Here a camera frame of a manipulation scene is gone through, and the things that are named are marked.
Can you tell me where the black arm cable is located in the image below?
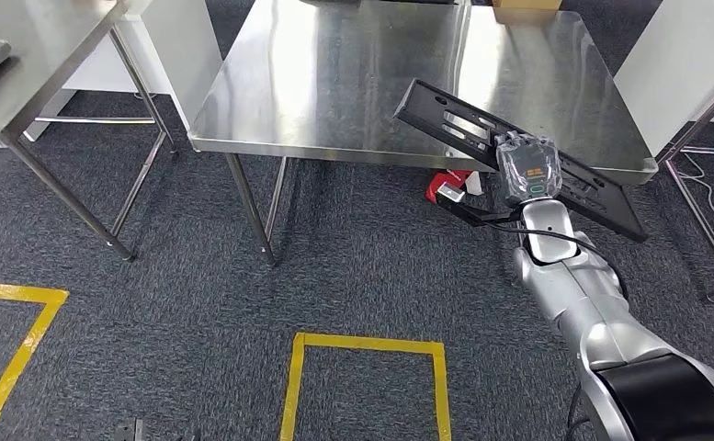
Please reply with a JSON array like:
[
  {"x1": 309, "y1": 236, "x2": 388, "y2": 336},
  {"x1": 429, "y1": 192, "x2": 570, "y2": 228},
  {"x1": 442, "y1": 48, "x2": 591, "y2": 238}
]
[{"x1": 484, "y1": 220, "x2": 629, "y2": 302}]

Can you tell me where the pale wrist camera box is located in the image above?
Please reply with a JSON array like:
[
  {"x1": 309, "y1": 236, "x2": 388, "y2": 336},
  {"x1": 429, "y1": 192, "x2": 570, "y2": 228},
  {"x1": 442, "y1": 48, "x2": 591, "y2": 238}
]
[
  {"x1": 112, "y1": 417, "x2": 146, "y2": 441},
  {"x1": 436, "y1": 184, "x2": 468, "y2": 204}
]

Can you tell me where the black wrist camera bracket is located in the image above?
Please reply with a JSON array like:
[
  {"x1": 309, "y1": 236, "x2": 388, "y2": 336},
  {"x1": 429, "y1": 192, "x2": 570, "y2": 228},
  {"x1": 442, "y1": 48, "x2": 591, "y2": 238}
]
[{"x1": 434, "y1": 193, "x2": 525, "y2": 230}]

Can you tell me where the yellow floor tape square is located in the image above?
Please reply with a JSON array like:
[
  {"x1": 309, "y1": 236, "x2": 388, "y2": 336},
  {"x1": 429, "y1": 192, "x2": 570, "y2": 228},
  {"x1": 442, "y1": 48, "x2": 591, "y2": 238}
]
[
  {"x1": 279, "y1": 332, "x2": 453, "y2": 441},
  {"x1": 0, "y1": 280, "x2": 71, "y2": 437}
]

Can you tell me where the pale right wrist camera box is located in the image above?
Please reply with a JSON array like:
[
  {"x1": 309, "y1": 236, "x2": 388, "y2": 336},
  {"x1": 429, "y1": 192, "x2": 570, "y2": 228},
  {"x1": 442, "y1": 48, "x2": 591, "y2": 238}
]
[{"x1": 436, "y1": 184, "x2": 468, "y2": 204}]

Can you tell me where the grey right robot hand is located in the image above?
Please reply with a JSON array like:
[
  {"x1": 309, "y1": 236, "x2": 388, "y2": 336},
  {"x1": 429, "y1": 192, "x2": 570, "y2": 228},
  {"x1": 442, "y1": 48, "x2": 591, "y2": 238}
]
[{"x1": 493, "y1": 130, "x2": 563, "y2": 211}]

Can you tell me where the black plastic bracket panel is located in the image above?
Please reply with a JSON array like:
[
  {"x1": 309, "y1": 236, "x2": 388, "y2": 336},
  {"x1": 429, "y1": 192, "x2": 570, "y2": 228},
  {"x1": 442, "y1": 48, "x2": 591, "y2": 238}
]
[{"x1": 392, "y1": 78, "x2": 649, "y2": 244}]

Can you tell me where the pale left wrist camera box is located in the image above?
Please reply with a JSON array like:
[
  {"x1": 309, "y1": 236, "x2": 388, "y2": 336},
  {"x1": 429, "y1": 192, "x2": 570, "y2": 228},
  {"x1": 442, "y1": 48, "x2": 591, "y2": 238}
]
[{"x1": 112, "y1": 417, "x2": 146, "y2": 441}]

